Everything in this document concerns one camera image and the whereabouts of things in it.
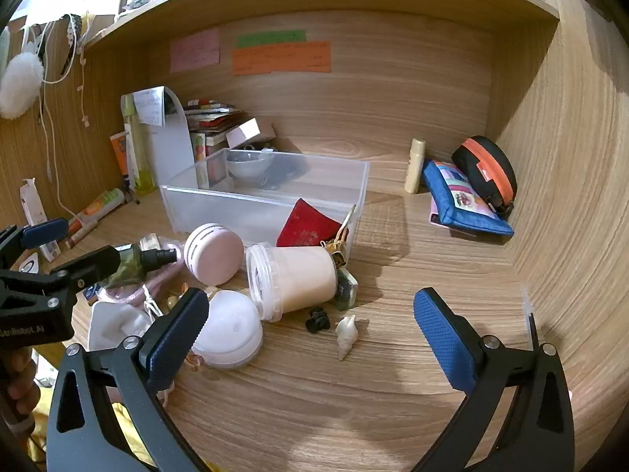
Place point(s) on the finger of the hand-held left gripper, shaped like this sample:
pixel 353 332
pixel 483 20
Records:
pixel 91 268
pixel 46 232

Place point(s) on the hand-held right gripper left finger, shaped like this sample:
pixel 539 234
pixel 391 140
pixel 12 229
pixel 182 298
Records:
pixel 177 339

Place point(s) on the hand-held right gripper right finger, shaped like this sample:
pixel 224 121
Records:
pixel 442 339

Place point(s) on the green glass spray bottle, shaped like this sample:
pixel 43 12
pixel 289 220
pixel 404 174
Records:
pixel 132 258

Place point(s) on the white pink tube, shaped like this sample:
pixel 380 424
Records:
pixel 216 255

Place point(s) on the white seashell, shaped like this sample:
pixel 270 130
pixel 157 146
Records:
pixel 346 332

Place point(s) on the clear plastic jar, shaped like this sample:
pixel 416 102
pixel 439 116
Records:
pixel 299 275

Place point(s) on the gold keys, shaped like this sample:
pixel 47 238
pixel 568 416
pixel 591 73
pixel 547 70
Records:
pixel 339 246

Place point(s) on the clear plastic storage bin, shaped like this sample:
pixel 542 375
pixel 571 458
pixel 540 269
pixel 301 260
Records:
pixel 275 206

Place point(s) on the red pouch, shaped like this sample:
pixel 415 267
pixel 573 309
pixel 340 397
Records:
pixel 304 226

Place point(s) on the person's left hand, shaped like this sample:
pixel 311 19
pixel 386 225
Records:
pixel 20 388

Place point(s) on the white carton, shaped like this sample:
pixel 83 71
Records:
pixel 34 211

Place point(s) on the orange fruit packet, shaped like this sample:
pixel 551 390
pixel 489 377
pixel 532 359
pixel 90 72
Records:
pixel 96 209

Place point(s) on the white pink round case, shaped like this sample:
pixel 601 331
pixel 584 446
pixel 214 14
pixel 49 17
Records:
pixel 231 327

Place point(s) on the white plug adapter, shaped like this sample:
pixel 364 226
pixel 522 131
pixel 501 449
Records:
pixel 115 324

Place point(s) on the yellow cloth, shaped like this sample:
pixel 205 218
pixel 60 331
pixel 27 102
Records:
pixel 120 415

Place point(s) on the yellow green bottle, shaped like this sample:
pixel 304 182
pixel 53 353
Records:
pixel 142 177

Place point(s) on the small green tin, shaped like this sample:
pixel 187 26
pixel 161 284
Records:
pixel 346 290

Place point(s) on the black hair claw clip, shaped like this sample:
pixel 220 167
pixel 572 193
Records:
pixel 317 319

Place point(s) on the blue zip pouch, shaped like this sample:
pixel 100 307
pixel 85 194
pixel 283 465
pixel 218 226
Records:
pixel 459 201

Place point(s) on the white curved paper sheet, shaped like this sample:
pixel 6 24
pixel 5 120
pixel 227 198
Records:
pixel 172 152

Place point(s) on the white fluffy pompom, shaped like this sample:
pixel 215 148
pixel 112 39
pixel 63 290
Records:
pixel 19 83

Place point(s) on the fruit print box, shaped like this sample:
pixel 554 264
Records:
pixel 201 150

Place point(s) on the handwritten paper sheet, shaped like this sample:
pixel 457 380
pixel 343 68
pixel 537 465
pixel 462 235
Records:
pixel 150 105

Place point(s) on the cream tube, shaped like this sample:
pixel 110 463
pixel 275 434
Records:
pixel 415 164

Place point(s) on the black case with orange zip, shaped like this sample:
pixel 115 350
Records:
pixel 484 167

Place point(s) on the clear bowl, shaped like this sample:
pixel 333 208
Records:
pixel 245 167

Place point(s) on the stack of colourful packets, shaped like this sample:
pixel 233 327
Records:
pixel 211 113

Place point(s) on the small white box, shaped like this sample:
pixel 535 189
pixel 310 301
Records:
pixel 243 130

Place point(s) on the pink paper note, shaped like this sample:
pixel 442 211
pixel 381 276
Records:
pixel 194 50

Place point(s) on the orange paper note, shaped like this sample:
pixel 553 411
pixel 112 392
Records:
pixel 280 59

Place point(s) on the green paper note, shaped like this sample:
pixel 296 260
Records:
pixel 270 38

